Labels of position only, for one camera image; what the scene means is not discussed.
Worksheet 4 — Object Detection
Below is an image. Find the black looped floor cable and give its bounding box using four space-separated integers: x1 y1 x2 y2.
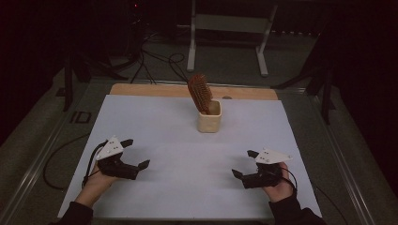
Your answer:
168 52 193 87

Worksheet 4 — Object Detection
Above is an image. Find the person's right hand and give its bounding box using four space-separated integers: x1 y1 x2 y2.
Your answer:
262 161 297 203

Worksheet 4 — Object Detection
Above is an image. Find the beige square cup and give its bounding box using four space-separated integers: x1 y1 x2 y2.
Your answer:
196 98 223 134

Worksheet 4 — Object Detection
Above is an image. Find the white table mat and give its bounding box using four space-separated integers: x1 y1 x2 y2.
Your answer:
56 94 323 219

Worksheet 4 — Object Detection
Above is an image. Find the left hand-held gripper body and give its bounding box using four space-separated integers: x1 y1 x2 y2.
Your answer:
95 135 141 182

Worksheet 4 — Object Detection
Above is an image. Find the white metal stand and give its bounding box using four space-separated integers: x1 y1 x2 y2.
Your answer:
186 0 280 78

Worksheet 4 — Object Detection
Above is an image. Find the metal floor rail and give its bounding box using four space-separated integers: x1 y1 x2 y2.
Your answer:
308 93 376 225
0 109 73 225

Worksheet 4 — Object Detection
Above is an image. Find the black stand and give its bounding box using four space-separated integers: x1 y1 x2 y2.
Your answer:
60 46 130 113
270 31 337 126

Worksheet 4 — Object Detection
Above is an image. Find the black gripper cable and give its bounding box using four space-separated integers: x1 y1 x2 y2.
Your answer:
82 140 108 188
280 167 299 191

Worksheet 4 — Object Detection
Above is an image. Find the dark equipment with red light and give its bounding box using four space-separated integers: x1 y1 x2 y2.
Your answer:
125 0 148 60

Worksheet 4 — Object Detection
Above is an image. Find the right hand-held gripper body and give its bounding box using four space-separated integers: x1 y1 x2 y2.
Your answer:
242 147 294 189

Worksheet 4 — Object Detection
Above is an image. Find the brown wooden hairbrush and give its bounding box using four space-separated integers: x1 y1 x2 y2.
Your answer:
187 73 214 115

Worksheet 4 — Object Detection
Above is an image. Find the person's left hand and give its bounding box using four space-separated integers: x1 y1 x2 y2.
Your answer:
74 160 118 209

